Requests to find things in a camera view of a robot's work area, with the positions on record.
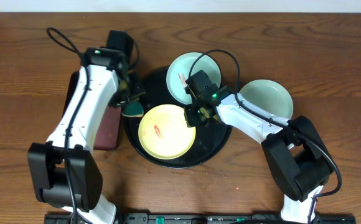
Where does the light blue plate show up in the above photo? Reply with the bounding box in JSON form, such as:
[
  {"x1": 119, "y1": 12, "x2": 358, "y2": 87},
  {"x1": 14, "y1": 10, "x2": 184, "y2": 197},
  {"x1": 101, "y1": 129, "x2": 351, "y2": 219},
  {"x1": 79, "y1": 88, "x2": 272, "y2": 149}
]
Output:
[
  {"x1": 166, "y1": 52, "x2": 222, "y2": 105},
  {"x1": 239, "y1": 80, "x2": 294, "y2": 118}
]

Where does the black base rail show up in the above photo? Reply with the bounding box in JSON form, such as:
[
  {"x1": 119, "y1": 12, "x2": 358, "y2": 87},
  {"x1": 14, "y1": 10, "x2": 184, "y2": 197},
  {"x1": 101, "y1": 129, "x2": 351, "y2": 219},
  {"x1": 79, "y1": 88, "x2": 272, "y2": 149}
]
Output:
[{"x1": 43, "y1": 211, "x2": 357, "y2": 224}]

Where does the round black tray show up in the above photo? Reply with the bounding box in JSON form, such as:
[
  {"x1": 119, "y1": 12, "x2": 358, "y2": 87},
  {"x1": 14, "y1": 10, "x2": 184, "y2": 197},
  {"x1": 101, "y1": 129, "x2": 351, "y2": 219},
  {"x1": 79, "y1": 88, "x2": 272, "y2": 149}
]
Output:
[{"x1": 123, "y1": 67, "x2": 232, "y2": 169}]

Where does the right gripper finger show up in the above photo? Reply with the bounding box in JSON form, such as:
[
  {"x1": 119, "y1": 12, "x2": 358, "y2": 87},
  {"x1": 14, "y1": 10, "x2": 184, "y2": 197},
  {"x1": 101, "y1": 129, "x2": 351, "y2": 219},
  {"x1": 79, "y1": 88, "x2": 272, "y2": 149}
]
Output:
[
  {"x1": 200, "y1": 105, "x2": 222, "y2": 123},
  {"x1": 184, "y1": 105, "x2": 201, "y2": 128}
]

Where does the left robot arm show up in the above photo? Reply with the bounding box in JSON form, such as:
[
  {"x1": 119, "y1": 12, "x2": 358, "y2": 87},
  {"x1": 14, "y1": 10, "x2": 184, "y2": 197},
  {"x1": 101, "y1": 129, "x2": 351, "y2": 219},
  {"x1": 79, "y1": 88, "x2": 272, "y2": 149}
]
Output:
[{"x1": 27, "y1": 30, "x2": 144, "y2": 223}]

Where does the rectangular black tray red mat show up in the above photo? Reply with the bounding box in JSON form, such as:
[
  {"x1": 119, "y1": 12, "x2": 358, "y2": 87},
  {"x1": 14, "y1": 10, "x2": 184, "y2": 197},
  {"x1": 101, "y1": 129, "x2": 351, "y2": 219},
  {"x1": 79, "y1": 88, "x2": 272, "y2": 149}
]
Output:
[{"x1": 62, "y1": 72, "x2": 121, "y2": 151}]

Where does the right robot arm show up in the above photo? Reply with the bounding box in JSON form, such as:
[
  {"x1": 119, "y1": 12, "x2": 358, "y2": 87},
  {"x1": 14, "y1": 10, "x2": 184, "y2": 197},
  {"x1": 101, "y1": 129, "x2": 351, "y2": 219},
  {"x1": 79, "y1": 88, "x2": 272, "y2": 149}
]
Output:
[{"x1": 184, "y1": 70, "x2": 339, "y2": 223}]

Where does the green sponge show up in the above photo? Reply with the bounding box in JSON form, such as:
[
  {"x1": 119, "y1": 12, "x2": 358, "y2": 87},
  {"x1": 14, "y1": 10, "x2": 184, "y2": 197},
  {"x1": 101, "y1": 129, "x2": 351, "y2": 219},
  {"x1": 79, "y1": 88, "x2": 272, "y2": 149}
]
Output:
[{"x1": 121, "y1": 101, "x2": 144, "y2": 118}]

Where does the yellow plate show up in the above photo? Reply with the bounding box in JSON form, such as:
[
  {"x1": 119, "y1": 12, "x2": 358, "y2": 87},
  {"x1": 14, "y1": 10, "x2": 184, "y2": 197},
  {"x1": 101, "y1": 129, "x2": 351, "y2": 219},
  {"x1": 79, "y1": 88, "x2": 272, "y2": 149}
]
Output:
[{"x1": 138, "y1": 104, "x2": 197, "y2": 160}]

